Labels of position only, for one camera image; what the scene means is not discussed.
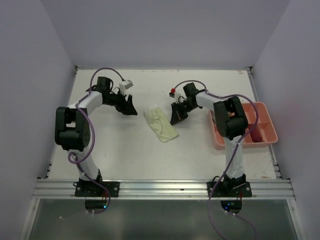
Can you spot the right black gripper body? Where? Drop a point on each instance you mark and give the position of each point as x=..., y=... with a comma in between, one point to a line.
x=182, y=109

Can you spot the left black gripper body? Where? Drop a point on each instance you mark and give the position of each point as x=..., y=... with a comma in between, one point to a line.
x=117, y=100

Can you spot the pale green underwear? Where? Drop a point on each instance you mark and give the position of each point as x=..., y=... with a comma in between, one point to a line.
x=160, y=125

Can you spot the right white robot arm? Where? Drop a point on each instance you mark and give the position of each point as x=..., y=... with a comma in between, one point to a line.
x=231, y=123

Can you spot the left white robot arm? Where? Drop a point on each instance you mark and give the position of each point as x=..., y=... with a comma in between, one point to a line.
x=75, y=132

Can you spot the dark red rolled underwear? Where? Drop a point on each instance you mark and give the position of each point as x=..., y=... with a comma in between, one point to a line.
x=256, y=135

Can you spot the pink divided tray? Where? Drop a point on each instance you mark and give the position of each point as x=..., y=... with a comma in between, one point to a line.
x=268, y=132

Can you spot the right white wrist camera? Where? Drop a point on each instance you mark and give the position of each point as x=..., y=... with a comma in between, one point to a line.
x=178, y=98

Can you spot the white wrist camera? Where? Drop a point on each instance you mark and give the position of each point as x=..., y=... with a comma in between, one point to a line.
x=178, y=98
x=124, y=86

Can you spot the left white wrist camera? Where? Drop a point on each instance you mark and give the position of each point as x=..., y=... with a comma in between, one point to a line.
x=124, y=86

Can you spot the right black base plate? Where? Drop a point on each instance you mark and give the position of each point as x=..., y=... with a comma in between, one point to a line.
x=229, y=187

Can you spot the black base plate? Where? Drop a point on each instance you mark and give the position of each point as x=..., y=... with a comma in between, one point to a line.
x=229, y=187
x=89, y=189

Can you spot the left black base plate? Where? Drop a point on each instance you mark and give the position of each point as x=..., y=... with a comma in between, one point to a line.
x=89, y=189

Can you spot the aluminium mounting rail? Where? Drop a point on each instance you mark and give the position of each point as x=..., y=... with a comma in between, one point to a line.
x=272, y=189

